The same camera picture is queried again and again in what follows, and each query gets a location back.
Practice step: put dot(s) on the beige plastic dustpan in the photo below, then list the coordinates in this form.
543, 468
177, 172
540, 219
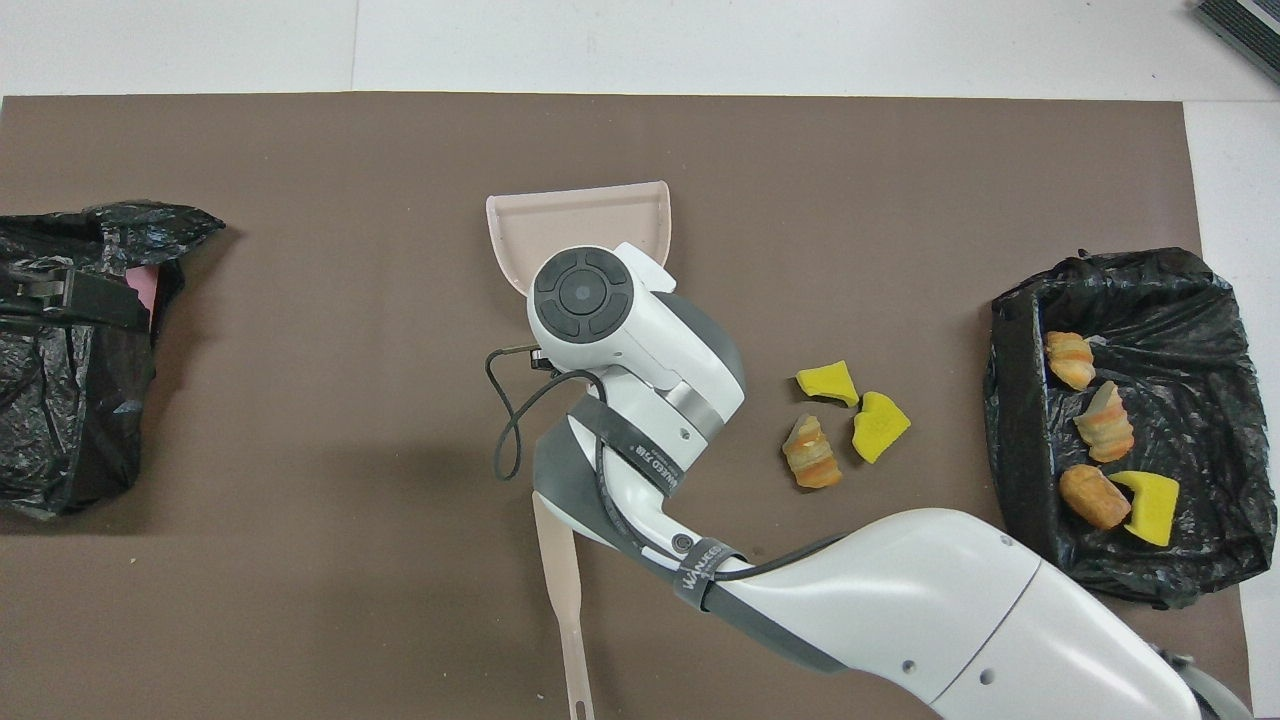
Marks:
560, 215

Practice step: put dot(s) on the brown croquette bread roll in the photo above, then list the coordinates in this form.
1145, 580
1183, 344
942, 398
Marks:
1095, 497

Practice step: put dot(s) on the brown table mat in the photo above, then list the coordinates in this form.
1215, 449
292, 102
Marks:
300, 150

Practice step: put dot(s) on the green and yellow sponge piece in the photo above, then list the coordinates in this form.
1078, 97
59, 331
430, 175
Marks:
1150, 505

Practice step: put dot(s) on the orange striped croissant piece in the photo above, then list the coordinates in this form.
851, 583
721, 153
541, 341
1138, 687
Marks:
1070, 358
812, 455

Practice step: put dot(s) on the black trash bag lined bin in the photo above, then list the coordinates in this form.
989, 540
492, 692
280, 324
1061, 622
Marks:
1200, 330

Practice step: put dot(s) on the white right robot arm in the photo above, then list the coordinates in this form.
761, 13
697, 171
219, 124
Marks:
950, 600

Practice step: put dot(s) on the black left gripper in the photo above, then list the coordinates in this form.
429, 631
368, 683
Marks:
35, 290

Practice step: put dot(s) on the pink plastic bin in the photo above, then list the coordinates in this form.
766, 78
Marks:
149, 288

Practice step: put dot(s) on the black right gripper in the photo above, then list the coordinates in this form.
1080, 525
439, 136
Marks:
538, 357

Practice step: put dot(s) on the pale flaky croissant piece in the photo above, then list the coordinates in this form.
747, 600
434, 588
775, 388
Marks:
1105, 425

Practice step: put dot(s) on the crumpled black trash bag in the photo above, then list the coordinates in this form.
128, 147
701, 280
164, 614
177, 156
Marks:
60, 430

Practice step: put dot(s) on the dark ribbed grille panel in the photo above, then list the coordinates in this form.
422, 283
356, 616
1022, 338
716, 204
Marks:
1250, 25

